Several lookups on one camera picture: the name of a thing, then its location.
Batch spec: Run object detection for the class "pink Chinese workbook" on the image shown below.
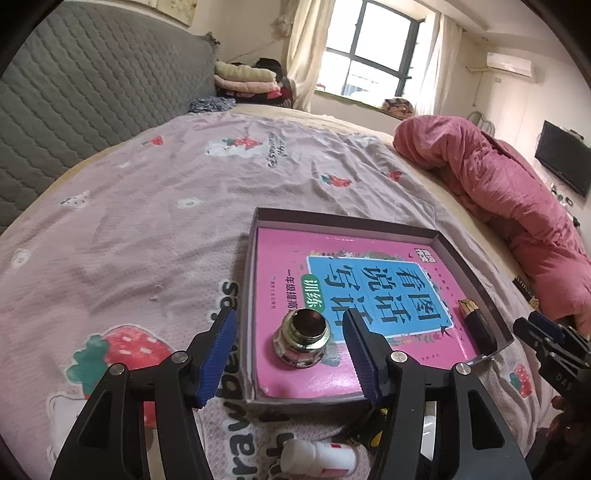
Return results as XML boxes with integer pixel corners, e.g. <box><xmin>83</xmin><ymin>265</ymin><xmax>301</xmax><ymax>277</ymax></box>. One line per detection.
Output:
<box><xmin>252</xmin><ymin>227</ymin><xmax>480</xmax><ymax>401</ymax></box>

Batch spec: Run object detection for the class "grey shallow cardboard box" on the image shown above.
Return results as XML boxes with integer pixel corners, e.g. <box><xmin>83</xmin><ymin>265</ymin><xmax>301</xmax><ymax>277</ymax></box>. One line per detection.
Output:
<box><xmin>239</xmin><ymin>208</ymin><xmax>513</xmax><ymax>411</ymax></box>

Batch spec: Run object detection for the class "black wall television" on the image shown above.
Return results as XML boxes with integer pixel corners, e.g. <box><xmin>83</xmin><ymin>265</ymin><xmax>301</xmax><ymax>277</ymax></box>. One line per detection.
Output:
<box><xmin>535</xmin><ymin>120</ymin><xmax>591</xmax><ymax>197</ymax></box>

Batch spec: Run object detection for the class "black yellow digital watch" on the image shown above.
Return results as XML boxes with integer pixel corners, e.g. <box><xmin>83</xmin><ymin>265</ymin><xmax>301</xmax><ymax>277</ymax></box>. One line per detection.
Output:
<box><xmin>353</xmin><ymin>409</ymin><xmax>389</xmax><ymax>456</ymax></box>

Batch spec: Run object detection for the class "pink strawberry bed sheet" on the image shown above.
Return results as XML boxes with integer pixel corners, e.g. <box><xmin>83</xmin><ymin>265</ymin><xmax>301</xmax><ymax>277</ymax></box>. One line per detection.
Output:
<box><xmin>1</xmin><ymin>113</ymin><xmax>530</xmax><ymax>479</ymax></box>

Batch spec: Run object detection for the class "cream right curtain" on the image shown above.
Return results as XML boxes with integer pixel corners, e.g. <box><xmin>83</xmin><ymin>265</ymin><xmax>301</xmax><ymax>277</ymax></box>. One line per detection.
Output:
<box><xmin>416</xmin><ymin>14</ymin><xmax>463</xmax><ymax>115</ymax></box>

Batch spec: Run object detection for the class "black framed window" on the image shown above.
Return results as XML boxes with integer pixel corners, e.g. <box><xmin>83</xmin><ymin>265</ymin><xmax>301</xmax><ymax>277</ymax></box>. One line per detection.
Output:
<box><xmin>315</xmin><ymin>1</ymin><xmax>427</xmax><ymax>107</ymax></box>

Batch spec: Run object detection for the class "cream curtain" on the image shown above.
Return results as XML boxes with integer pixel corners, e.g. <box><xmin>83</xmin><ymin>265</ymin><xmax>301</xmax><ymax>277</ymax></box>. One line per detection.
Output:
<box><xmin>416</xmin><ymin>14</ymin><xmax>463</xmax><ymax>115</ymax></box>
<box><xmin>287</xmin><ymin>0</ymin><xmax>335</xmax><ymax>112</ymax></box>

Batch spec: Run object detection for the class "metal glass ink bottle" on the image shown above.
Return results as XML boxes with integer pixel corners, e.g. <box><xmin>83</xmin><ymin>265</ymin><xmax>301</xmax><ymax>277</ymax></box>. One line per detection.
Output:
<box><xmin>273</xmin><ymin>308</ymin><xmax>332</xmax><ymax>369</ymax></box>

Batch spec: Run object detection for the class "floral wall painting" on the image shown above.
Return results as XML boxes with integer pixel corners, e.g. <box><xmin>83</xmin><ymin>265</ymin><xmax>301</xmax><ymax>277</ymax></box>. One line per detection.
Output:
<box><xmin>117</xmin><ymin>0</ymin><xmax>197</xmax><ymax>26</ymax></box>

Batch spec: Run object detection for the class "black gold mattress label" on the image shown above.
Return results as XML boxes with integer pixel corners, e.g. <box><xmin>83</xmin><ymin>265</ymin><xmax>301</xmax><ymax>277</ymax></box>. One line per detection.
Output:
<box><xmin>512</xmin><ymin>276</ymin><xmax>540</xmax><ymax>310</ymax></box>

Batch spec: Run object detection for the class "white pill bottle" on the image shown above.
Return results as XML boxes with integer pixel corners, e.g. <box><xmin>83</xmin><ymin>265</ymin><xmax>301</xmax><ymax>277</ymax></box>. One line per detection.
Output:
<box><xmin>280</xmin><ymin>439</ymin><xmax>359</xmax><ymax>478</ymax></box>

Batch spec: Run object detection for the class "pink rolled quilt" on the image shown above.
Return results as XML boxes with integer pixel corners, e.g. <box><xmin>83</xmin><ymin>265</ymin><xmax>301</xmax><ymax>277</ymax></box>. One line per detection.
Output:
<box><xmin>393</xmin><ymin>115</ymin><xmax>590</xmax><ymax>336</ymax></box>

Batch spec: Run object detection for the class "stack of folded clothes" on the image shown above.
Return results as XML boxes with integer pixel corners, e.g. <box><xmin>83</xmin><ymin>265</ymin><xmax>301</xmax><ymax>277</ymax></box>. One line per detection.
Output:
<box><xmin>214</xmin><ymin>58</ymin><xmax>294</xmax><ymax>108</ymax></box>

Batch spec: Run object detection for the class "blue patterned cloth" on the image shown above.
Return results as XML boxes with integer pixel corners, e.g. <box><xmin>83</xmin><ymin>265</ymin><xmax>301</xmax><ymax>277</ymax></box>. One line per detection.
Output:
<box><xmin>188</xmin><ymin>96</ymin><xmax>236</xmax><ymax>114</ymax></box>

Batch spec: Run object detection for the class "grey quilted headboard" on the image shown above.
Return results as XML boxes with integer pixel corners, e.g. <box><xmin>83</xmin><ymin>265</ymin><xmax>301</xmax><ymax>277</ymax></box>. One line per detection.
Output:
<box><xmin>1</xmin><ymin>1</ymin><xmax>218</xmax><ymax>229</ymax></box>

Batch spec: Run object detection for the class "cream left curtain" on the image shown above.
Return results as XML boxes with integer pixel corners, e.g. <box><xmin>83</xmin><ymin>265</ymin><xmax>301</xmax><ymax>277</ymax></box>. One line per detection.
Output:
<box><xmin>287</xmin><ymin>0</ymin><xmax>335</xmax><ymax>112</ymax></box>

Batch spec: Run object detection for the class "patterned bag on sill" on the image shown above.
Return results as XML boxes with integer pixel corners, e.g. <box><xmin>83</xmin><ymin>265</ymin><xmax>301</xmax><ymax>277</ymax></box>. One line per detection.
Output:
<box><xmin>381</xmin><ymin>97</ymin><xmax>415</xmax><ymax>120</ymax></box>

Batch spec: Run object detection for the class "white air conditioner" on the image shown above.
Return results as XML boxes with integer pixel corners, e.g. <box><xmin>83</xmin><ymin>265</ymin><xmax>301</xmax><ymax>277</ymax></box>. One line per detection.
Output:
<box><xmin>486</xmin><ymin>52</ymin><xmax>534</xmax><ymax>79</ymax></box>

